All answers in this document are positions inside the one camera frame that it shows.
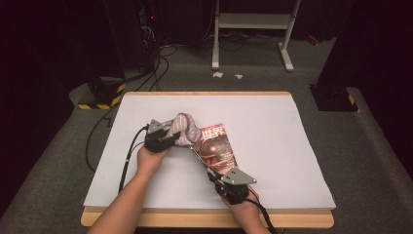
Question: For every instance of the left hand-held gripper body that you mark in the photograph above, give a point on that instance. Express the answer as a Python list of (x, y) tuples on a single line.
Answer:
[(156, 141)]

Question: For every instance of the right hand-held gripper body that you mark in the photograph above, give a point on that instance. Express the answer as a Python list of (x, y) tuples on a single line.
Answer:
[(235, 190)]

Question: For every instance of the purple striped towel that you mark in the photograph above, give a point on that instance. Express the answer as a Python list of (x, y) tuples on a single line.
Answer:
[(186, 130)]

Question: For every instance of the glossy magazine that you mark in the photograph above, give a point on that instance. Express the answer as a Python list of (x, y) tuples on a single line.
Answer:
[(217, 149)]

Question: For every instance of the person's left hand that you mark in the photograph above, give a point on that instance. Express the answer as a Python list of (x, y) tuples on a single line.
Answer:
[(151, 162)]

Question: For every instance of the person's right hand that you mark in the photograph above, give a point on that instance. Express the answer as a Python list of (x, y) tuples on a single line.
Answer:
[(246, 213)]

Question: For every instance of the white work board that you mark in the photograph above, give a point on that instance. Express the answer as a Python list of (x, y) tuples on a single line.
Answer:
[(195, 219)]

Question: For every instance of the black pillar with striped base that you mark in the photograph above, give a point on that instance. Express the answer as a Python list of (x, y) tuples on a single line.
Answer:
[(104, 94), (337, 97)]

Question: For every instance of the white paper scrap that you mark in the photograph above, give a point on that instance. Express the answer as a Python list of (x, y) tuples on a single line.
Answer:
[(238, 76), (218, 75)]

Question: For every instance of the dark equipment rack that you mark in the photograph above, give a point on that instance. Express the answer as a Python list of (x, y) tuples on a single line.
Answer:
[(147, 32)]

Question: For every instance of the white metal stand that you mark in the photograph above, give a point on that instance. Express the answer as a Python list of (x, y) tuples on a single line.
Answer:
[(253, 21)]

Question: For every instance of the small red object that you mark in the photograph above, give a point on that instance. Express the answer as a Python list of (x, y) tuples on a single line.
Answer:
[(313, 39)]

